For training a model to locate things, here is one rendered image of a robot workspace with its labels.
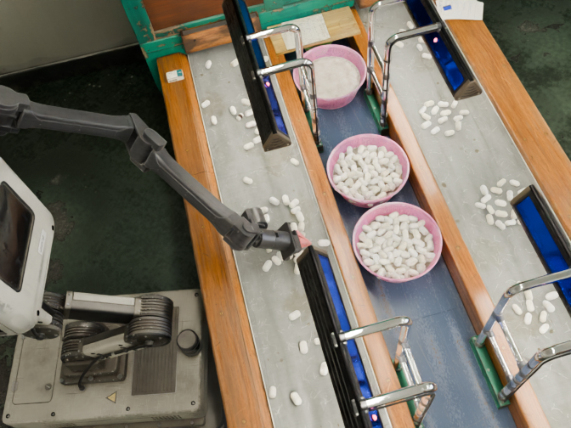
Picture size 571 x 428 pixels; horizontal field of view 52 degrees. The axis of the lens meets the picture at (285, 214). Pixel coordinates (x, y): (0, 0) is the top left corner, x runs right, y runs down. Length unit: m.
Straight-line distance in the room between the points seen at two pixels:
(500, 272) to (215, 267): 0.84
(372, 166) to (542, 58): 1.65
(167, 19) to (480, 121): 1.17
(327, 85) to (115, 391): 1.29
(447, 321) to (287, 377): 0.50
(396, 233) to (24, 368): 1.33
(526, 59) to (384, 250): 1.83
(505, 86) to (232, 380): 1.34
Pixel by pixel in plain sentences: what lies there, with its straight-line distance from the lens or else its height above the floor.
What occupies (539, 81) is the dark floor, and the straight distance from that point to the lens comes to 3.32.
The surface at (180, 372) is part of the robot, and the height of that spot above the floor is 0.47.
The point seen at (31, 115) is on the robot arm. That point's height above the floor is 1.28.
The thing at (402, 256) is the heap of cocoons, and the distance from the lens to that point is 1.82.
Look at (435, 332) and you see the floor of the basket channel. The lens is 1.81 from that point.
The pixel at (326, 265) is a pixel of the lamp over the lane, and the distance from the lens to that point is 1.43.
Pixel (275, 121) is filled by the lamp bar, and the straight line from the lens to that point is 1.65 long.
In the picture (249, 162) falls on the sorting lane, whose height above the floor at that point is 0.74.
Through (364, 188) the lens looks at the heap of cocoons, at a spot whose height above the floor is 0.75.
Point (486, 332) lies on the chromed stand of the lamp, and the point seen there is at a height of 0.84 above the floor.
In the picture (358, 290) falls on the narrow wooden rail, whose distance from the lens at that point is 1.74.
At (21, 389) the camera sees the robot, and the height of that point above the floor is 0.47.
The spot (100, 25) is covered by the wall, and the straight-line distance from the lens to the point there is 3.40.
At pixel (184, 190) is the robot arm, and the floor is 1.01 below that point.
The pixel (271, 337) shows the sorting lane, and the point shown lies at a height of 0.74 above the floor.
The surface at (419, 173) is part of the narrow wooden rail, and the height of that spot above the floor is 0.76.
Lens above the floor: 2.38
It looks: 60 degrees down
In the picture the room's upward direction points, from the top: 12 degrees counter-clockwise
